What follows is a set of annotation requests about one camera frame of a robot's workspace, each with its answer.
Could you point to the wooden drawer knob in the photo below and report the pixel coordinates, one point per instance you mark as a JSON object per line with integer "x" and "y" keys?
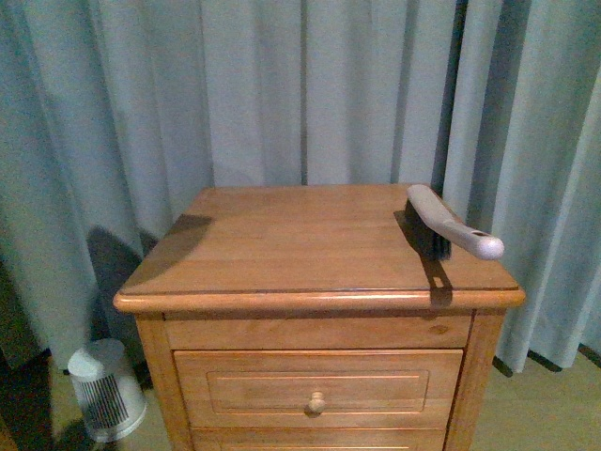
{"x": 316, "y": 405}

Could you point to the beige hand brush black bristles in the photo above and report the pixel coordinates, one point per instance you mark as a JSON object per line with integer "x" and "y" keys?
{"x": 436, "y": 228}

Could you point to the wooden nightstand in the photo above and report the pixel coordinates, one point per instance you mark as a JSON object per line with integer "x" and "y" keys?
{"x": 258, "y": 297}

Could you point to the light grey curtain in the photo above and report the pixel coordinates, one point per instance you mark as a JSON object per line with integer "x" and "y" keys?
{"x": 114, "y": 114}

